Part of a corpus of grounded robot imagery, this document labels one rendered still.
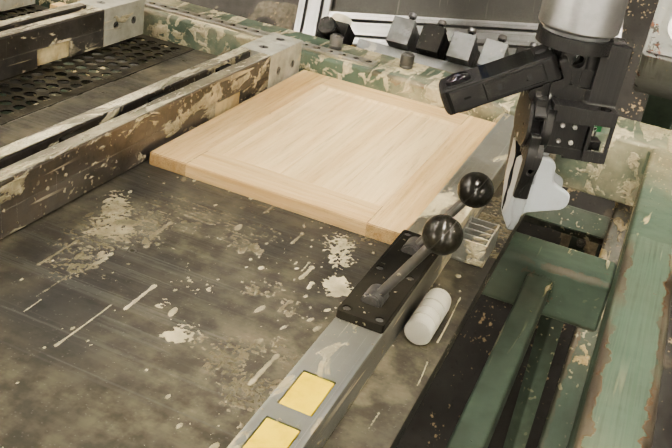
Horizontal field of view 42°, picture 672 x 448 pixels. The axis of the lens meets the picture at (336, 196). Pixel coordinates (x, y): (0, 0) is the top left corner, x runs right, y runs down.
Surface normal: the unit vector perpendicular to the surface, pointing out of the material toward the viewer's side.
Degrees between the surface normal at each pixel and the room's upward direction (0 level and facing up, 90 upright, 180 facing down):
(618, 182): 36
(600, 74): 40
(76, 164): 90
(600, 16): 46
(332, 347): 54
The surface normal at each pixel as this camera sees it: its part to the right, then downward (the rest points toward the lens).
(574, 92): -0.06, 0.43
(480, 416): 0.14, -0.89
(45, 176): 0.91, 0.30
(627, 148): -0.39, 0.35
